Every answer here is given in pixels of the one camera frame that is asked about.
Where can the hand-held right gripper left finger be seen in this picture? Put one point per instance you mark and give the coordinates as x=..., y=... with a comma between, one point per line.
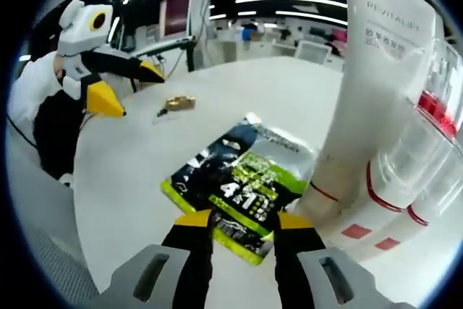
x=188, y=262

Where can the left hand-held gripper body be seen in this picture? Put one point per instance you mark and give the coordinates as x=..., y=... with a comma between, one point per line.
x=81, y=30

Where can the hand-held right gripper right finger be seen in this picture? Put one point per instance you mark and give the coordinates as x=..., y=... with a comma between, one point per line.
x=296, y=262

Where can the gold foil skincare sachet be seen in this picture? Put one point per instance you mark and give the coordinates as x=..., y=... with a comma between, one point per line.
x=181, y=102

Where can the green black skincare sachet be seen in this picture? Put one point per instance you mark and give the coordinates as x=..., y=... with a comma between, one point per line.
x=240, y=195

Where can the silver blue skincare sachet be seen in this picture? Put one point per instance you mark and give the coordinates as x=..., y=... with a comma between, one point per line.
x=289, y=142

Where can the white red-banded skincare bottle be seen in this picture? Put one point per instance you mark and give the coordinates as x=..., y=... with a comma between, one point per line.
x=388, y=182
x=439, y=198

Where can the white skincare tube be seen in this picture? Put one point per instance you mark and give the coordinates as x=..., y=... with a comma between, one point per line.
x=369, y=88

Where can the person's left hand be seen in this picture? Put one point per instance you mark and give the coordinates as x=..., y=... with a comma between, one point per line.
x=59, y=70

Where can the black-legged standing desk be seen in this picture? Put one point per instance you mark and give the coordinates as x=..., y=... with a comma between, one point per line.
x=162, y=46

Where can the person's dark clothing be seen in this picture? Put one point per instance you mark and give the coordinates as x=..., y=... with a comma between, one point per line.
x=58, y=135

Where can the large monitor screen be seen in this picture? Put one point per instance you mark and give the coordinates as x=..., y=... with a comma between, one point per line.
x=177, y=12

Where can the white mesh office chair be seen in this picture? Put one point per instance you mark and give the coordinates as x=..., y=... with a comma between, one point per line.
x=54, y=262

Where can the white ceiling light strip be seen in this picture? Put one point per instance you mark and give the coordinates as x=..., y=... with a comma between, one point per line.
x=311, y=16
x=289, y=0

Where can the white background office chair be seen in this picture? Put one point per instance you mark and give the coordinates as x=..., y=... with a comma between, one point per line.
x=313, y=53

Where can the red wall banner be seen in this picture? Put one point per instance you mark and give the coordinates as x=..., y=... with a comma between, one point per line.
x=340, y=39

